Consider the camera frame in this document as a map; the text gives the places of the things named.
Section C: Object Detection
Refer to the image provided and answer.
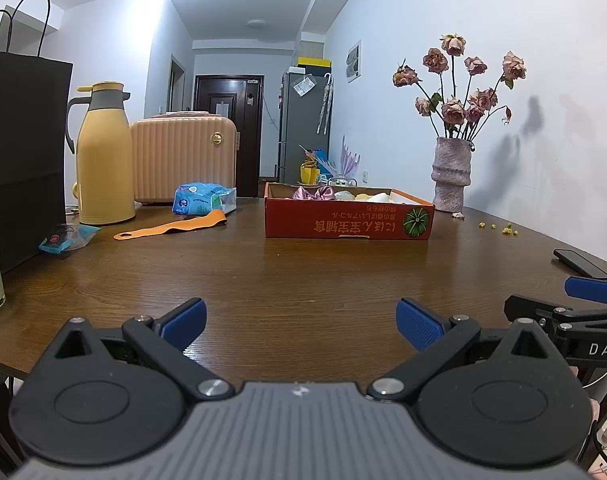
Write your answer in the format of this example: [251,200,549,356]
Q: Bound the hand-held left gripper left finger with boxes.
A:
[42,298,234,402]

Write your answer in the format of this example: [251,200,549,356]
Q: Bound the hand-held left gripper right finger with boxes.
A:
[367,297,568,403]

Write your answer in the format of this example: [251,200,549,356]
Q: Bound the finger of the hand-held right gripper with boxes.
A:
[563,272,607,307]
[504,295,607,341]

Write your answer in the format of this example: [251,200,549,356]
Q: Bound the red cardboard box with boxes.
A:
[264,182,435,241]

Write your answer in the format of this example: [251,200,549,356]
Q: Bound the black phone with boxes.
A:
[553,249,607,281]

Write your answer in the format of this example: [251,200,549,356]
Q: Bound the scattered dried petals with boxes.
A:
[451,211,520,237]

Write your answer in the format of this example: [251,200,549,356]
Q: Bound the blue wet wipes packet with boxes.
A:
[172,182,238,216]

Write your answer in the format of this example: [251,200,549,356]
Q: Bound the small blue packet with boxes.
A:
[38,223,102,255]

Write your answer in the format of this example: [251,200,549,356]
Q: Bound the pink ceramic vase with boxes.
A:
[431,136,473,213]

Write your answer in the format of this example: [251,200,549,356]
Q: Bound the peach ribbed suitcase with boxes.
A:
[130,112,238,206]

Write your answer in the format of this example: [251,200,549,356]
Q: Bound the dark brown door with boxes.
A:
[194,75,264,198]

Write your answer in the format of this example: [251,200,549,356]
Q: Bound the yellow thermos jug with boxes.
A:
[66,81,137,226]

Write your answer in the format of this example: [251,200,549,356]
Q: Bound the purple feather decoration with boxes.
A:
[339,135,361,181]

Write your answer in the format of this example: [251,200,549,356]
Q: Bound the grey refrigerator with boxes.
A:
[278,71,333,184]

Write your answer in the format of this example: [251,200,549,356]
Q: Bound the black paper bag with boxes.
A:
[0,0,74,275]

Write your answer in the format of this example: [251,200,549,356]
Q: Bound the white folded umbrella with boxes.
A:
[317,72,334,135]

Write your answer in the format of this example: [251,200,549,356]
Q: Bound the orange silicone strap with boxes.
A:
[114,210,228,241]

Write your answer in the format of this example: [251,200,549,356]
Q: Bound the small wall picture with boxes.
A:
[346,40,362,84]

